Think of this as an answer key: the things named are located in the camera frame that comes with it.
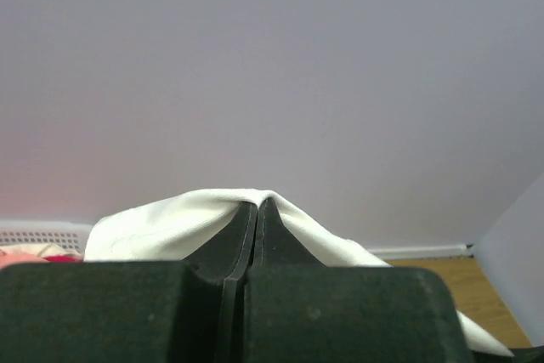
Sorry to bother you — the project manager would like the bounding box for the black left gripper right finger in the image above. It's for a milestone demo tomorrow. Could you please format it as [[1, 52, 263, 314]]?
[[232, 199, 473, 362]]

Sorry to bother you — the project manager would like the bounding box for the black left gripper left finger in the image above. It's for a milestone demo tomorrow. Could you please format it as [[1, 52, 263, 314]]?
[[1, 202, 258, 363]]

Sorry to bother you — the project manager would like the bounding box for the white floral print t-shirt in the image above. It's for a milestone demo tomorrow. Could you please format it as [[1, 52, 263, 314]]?
[[84, 189, 513, 362]]

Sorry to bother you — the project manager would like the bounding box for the white plastic laundry basket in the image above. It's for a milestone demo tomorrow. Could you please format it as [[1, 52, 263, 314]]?
[[1, 220, 93, 255]]

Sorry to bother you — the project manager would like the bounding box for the red garment in basket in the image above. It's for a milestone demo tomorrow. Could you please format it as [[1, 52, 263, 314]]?
[[44, 254, 82, 264]]

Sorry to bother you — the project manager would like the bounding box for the cream garment in basket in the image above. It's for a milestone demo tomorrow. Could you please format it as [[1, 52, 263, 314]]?
[[1, 243, 83, 259]]

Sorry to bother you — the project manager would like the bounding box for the pink t-shirt in basket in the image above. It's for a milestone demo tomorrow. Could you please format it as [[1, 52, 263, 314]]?
[[0, 252, 47, 269]]

